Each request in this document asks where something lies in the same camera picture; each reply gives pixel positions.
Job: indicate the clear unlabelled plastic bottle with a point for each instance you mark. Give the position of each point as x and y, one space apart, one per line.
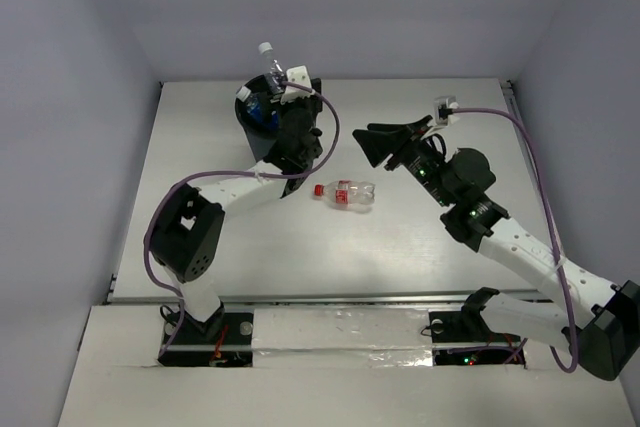
275 75

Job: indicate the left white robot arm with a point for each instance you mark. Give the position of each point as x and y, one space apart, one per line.
184 231

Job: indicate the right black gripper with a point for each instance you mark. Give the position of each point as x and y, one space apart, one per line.
383 138

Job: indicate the metal rail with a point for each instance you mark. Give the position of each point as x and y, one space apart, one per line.
425 298
530 152

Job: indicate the black plastic waste bin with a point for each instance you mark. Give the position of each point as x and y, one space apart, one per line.
260 140

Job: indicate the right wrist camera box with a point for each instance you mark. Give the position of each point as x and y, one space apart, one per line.
445 109

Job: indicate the red label clear bottle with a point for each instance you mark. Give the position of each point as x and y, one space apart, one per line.
346 194

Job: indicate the blue label water bottle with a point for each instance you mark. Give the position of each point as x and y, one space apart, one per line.
262 113

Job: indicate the metal rail right side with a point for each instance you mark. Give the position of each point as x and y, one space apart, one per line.
530 152

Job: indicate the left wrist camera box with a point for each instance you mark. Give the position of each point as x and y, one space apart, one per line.
297 84

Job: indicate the metal rail front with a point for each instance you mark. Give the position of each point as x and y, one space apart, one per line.
425 298

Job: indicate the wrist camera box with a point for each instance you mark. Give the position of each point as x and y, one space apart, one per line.
445 109
297 84

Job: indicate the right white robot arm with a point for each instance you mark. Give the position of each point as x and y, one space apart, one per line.
593 319

